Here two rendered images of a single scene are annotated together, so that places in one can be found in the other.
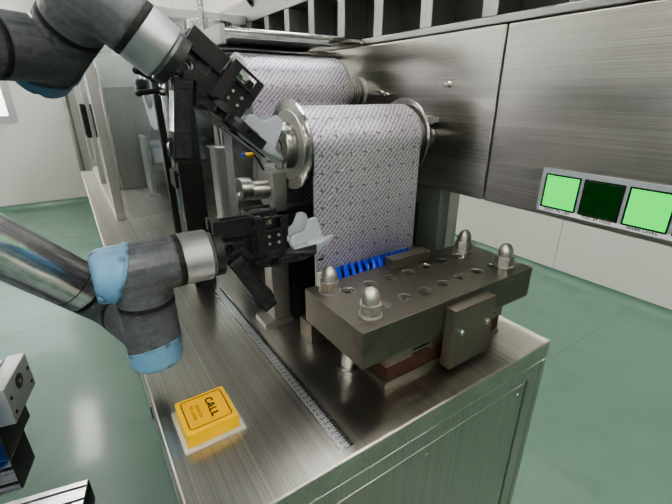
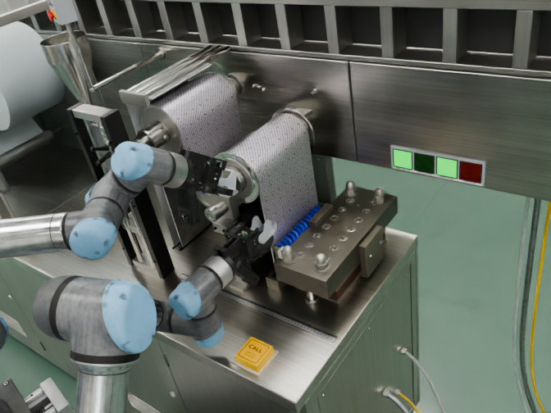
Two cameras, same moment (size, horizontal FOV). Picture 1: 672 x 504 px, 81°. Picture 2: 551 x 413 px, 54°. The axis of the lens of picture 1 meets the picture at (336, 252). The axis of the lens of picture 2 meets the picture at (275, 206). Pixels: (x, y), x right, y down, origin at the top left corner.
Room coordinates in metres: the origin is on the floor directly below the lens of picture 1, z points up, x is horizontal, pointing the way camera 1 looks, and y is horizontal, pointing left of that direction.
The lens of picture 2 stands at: (-0.48, 0.30, 1.94)
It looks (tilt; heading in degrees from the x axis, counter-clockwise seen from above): 34 degrees down; 345
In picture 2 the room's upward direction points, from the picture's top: 11 degrees counter-clockwise
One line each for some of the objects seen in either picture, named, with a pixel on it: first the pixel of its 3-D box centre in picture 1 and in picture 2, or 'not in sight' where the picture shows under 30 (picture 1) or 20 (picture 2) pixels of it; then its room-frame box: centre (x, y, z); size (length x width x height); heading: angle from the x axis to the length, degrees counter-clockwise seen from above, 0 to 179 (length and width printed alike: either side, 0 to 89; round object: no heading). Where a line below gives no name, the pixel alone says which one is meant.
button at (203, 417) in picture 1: (207, 415); (254, 354); (0.42, 0.18, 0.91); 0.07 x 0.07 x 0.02; 34
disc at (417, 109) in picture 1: (402, 137); (292, 132); (0.83, -0.14, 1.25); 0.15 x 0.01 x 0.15; 34
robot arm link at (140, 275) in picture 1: (138, 270); (195, 293); (0.48, 0.27, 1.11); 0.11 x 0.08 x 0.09; 123
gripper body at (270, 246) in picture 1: (248, 240); (237, 249); (0.57, 0.14, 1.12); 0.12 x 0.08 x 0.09; 123
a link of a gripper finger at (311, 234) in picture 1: (312, 233); (268, 229); (0.62, 0.04, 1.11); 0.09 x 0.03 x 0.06; 122
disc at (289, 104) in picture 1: (289, 145); (235, 178); (0.68, 0.08, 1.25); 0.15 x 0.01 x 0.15; 34
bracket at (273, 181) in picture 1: (268, 251); (231, 243); (0.69, 0.13, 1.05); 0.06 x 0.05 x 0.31; 124
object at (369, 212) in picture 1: (368, 217); (290, 200); (0.70, -0.06, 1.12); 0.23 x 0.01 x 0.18; 124
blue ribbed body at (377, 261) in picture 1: (373, 265); (301, 228); (0.68, -0.07, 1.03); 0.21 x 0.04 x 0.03; 124
